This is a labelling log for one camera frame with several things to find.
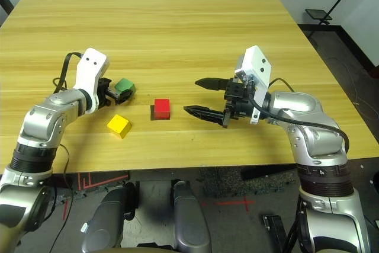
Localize thin black left hanging cable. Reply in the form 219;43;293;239
44;143;75;253

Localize silver robot leg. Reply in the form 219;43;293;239
81;181;136;253
173;180;213;253

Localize black camera cable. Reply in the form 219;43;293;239
53;52;82;94
247;78;350;153

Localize green wooden block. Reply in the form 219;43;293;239
114;78;136;95

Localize black square pad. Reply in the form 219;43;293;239
150;104;172;121

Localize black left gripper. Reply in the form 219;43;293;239
97;78;134;108

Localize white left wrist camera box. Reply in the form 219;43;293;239
72;47;110;114

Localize red wooden block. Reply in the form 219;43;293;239
153;98;171;119

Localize black left camera cable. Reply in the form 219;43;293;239
53;52;82;94

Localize silver left robot leg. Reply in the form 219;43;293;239
81;181;136;253

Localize black right camera cable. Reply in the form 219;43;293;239
247;78;350;153

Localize black stand plate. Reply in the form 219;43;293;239
304;9;333;21

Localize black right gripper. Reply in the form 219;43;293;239
183;77;261;129

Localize black box on floor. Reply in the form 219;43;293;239
262;214;287;253

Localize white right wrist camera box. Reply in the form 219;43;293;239
235;44;272;126

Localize tan robot torso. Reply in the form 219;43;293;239
121;246;175;253

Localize wooden side table black frame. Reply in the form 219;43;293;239
0;0;14;15

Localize yellow wooden block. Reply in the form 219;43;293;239
107;114;132;140

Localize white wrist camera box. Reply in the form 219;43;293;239
235;44;272;126
72;47;110;114

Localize silver right robot leg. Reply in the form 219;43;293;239
173;180;213;253

